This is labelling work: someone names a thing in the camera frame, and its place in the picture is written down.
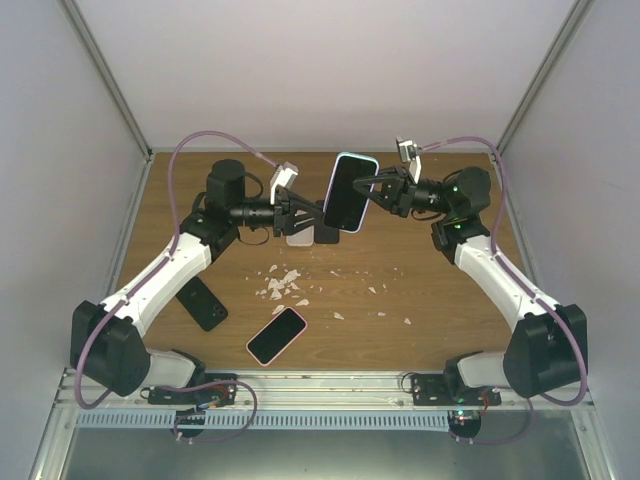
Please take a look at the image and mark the phone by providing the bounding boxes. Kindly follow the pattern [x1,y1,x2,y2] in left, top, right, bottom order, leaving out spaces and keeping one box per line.
[246,307,308,367]
[323,152,379,233]

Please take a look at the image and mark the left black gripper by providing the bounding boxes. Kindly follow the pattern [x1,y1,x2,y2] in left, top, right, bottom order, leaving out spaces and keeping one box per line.
[232,189,327,237]

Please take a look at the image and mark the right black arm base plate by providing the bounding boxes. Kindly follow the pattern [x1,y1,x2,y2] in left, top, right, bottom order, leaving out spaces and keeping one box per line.
[399,372,502,407]

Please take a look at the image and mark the left aluminium corner post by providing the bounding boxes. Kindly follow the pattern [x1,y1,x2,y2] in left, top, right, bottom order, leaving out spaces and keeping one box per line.
[58,0,153,162]

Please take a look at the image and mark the beige phone case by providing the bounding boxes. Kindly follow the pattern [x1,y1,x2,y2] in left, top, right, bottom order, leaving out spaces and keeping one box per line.
[286,227,314,247]

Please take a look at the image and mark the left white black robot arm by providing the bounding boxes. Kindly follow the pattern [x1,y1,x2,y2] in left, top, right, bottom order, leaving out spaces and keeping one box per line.
[70,159,322,404]

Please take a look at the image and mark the right aluminium corner post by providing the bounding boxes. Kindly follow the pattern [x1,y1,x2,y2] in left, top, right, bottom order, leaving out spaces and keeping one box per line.
[497,0,594,155]

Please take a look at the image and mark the white debris pile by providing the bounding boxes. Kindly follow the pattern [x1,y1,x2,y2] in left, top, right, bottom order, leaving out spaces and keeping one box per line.
[253,264,312,306]

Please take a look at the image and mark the aluminium corner post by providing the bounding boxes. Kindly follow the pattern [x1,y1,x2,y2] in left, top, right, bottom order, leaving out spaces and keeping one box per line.
[58,0,153,162]
[497,0,594,155]

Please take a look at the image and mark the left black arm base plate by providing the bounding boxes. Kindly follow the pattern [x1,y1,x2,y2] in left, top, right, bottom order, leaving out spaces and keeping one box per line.
[140,372,238,408]

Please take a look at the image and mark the purple cable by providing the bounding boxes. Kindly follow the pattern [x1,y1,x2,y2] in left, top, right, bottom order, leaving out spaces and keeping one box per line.
[73,130,281,446]
[419,135,589,446]

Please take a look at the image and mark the grey slotted cable duct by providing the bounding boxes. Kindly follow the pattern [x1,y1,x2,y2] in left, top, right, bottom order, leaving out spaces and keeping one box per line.
[76,409,449,432]

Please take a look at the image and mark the black smartphone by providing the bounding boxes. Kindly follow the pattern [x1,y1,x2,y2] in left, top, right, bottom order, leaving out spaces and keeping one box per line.
[314,226,340,245]

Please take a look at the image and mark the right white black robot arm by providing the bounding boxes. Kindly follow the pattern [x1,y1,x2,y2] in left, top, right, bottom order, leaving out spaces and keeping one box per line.
[353,167,588,405]

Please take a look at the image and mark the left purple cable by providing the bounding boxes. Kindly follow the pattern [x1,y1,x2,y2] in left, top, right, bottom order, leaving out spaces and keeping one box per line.
[73,130,281,446]

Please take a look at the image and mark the aluminium front rail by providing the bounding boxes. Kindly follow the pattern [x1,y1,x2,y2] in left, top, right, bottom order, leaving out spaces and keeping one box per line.
[53,367,596,408]

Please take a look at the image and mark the black phone face down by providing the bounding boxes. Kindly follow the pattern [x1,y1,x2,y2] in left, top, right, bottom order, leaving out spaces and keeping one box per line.
[176,277,229,332]

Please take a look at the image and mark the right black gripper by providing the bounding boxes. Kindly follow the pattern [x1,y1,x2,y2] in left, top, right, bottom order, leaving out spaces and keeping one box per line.
[350,167,452,220]

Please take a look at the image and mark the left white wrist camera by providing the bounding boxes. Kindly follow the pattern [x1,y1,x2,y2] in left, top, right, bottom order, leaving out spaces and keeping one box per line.
[269,162,299,205]

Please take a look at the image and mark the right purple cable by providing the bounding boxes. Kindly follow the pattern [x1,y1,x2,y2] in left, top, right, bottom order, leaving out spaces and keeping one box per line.
[419,135,589,446]

